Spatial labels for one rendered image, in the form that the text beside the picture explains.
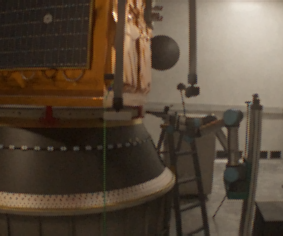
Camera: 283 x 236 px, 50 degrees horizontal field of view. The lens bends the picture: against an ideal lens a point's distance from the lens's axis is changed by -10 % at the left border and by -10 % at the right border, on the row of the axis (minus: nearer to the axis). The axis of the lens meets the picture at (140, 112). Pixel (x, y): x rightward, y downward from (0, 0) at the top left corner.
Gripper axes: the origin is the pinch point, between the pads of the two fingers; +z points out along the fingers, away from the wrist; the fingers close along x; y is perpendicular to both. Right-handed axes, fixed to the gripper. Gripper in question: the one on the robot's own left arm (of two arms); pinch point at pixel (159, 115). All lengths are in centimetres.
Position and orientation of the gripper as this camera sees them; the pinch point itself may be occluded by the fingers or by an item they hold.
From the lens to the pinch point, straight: 262.6
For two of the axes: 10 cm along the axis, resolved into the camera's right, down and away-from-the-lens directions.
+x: -1.6, 0.3, -9.9
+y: 2.0, -9.8, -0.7
